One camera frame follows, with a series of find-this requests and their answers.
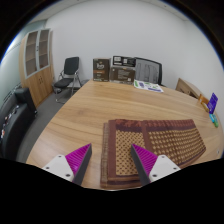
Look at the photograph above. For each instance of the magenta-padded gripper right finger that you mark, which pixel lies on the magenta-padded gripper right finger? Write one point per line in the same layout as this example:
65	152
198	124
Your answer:
146	160

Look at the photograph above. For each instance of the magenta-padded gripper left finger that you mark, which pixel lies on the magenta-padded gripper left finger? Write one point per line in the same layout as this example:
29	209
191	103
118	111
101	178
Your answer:
77	159

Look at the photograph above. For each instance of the maroon patterned woven towel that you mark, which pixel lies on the maroon patterned woven towel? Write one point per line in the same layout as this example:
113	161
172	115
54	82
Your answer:
166	140

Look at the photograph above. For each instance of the black leather sofa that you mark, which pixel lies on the black leather sofa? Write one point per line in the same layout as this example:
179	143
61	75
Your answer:
15	123

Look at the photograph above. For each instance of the white printed paper sheet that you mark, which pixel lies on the white printed paper sheet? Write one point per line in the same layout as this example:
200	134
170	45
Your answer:
148	86

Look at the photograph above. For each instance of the teal small box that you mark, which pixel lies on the teal small box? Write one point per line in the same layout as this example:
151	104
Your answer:
211	117

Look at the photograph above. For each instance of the green small box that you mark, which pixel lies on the green small box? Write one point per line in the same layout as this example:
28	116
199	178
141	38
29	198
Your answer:
216	122

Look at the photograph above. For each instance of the small orange wooden box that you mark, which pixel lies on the small orange wooden box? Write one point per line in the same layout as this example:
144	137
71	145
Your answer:
203	101

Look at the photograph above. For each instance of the low wooden side cabinet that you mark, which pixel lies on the low wooden side cabinet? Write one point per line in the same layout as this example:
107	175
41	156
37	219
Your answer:
188	87

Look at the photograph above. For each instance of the wooden glass-door shelf cabinet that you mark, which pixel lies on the wooden glass-door shelf cabinet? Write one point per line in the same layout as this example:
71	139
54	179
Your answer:
40	83

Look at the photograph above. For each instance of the purple standing card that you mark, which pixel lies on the purple standing card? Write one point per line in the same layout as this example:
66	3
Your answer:
212	103

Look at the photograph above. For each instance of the black mesh office chair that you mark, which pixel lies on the black mesh office chair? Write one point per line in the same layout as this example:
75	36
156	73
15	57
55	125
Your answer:
148	71

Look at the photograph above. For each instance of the small brown cardboard box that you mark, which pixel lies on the small brown cardboard box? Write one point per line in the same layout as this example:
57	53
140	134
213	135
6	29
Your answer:
101	70

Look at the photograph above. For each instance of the black visitor chair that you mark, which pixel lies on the black visitor chair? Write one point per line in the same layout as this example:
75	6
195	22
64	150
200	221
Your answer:
71	66

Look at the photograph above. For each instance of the black printed cardboard box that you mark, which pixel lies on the black printed cardboard box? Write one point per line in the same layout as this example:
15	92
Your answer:
124	61

